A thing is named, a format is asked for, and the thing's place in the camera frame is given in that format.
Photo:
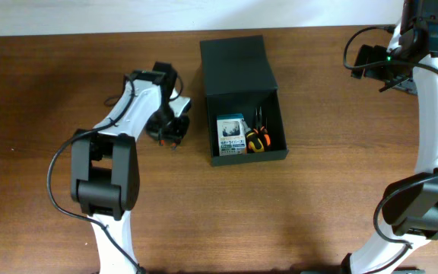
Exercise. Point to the orange black needle-nose pliers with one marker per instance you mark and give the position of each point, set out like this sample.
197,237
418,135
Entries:
261,129

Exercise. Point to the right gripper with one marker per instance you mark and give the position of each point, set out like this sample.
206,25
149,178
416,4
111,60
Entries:
368,62

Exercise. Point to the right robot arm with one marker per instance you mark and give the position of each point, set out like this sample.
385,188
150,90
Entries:
406,218

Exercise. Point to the blue precision screwdriver set box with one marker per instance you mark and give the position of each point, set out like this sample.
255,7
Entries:
231,134

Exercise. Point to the small red-handled pliers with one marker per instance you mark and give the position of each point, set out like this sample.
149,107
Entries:
172,144

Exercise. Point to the yellow black screwdriver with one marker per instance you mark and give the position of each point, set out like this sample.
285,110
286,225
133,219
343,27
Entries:
254,143

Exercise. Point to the black open cardboard box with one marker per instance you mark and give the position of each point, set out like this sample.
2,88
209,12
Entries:
238,79

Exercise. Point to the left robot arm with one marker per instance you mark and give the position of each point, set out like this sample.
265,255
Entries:
105,177

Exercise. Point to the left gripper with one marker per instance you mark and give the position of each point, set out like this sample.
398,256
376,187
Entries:
169,132

